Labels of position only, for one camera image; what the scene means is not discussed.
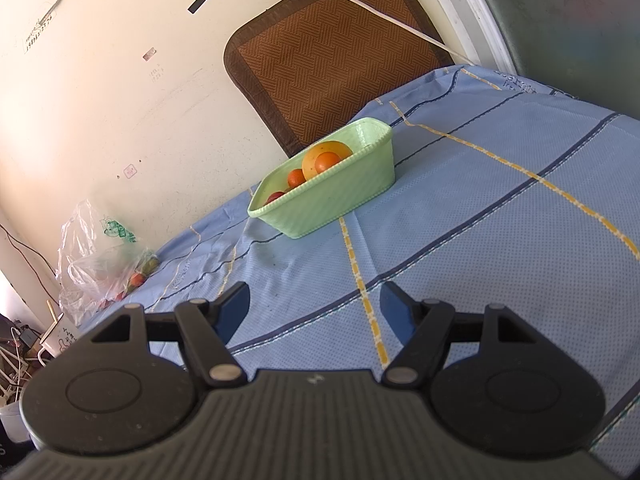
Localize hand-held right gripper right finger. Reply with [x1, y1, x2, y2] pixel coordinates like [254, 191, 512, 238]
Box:
[379, 281, 546, 388]

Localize thin dark cable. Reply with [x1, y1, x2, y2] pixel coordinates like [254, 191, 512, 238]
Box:
[0, 223, 61, 281]

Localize blue striped tablecloth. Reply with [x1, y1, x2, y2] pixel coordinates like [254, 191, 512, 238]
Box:
[57, 64, 640, 478]

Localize clear plastic bag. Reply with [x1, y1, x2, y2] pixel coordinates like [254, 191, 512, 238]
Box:
[55, 199, 161, 328]

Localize white power cable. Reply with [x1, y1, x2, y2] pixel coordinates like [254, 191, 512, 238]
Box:
[295, 0, 476, 67]

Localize light green plastic basket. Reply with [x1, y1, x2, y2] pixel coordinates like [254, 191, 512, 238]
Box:
[247, 117, 396, 239]

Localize white bucket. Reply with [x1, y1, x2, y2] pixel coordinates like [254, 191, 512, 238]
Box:
[0, 402, 32, 443]

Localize white framed glass door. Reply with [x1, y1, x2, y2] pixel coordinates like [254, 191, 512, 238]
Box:
[440, 0, 640, 121]

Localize large yellow orange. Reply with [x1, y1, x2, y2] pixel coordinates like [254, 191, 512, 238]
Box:
[302, 141, 354, 181]

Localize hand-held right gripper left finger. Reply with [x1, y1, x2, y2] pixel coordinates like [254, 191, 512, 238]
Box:
[90, 281, 251, 388]

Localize white printed carton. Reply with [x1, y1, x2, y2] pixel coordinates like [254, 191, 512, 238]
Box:
[39, 312, 81, 358]

